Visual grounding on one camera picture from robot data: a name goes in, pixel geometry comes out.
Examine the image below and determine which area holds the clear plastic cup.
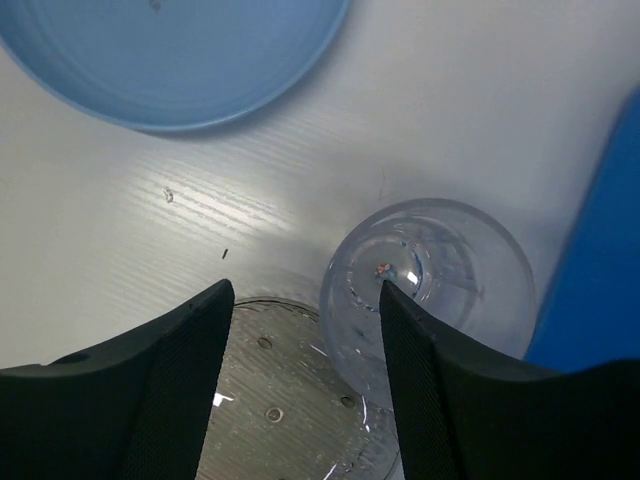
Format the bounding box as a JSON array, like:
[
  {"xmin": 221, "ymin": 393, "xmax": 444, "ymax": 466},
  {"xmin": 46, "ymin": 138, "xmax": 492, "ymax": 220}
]
[{"xmin": 318, "ymin": 197, "xmax": 537, "ymax": 416}]

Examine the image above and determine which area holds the grey textured glass plate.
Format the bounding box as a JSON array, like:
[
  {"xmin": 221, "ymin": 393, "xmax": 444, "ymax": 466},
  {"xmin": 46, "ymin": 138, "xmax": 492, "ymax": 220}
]
[{"xmin": 197, "ymin": 297, "xmax": 400, "ymax": 480}]

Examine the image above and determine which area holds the blue plastic bin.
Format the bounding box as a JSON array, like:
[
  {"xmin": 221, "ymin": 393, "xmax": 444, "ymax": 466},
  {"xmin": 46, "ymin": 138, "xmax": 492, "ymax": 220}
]
[{"xmin": 526, "ymin": 93, "xmax": 639, "ymax": 371}]

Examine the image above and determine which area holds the light blue round plate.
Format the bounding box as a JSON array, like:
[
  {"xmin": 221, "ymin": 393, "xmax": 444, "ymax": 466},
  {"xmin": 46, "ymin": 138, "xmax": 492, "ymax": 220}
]
[{"xmin": 1, "ymin": 0, "xmax": 350, "ymax": 132}]

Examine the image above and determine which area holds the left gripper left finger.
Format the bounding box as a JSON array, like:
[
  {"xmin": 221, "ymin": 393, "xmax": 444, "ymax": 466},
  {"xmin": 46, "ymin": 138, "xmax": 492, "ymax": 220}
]
[{"xmin": 1, "ymin": 280, "xmax": 235, "ymax": 479}]

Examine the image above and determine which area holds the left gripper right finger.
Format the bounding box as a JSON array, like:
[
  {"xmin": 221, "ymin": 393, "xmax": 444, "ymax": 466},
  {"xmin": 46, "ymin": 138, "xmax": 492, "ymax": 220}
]
[{"xmin": 379, "ymin": 282, "xmax": 639, "ymax": 479}]

